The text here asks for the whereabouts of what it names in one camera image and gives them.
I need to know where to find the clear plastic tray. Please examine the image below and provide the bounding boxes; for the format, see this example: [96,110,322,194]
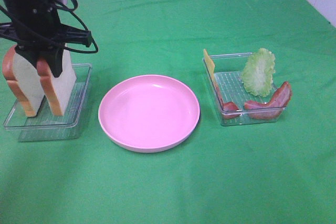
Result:
[203,52,287,126]
[3,63,92,142]

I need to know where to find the clear left plastic tray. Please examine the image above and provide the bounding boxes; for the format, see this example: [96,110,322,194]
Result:
[3,63,92,142]

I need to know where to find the long toy bacon strip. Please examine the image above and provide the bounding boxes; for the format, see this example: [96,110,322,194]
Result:
[244,81,292,120]

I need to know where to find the clear right plastic tray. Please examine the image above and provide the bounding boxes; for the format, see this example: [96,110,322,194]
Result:
[203,52,287,126]

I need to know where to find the green tablecloth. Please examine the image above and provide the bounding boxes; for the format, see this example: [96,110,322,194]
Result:
[1,0,335,223]

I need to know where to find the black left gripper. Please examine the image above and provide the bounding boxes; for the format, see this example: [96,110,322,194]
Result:
[0,5,92,78]

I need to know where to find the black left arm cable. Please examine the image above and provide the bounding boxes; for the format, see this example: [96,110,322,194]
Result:
[0,0,99,54]

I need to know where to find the short toy bacon strip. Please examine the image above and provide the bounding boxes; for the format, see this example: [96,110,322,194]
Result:
[215,84,240,120]

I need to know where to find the toy bread slice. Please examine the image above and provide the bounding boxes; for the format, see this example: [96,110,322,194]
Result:
[37,50,77,116]
[2,46,45,117]

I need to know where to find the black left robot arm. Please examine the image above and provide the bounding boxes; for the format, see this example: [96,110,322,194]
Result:
[1,0,96,78]

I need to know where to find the green toy lettuce leaf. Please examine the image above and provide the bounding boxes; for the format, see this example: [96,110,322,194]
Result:
[240,48,275,97]

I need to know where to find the yellow toy cheese slice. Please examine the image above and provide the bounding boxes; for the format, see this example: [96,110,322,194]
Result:
[203,49,218,90]

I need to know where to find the pink round plate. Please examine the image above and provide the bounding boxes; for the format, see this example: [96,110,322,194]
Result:
[98,74,201,153]

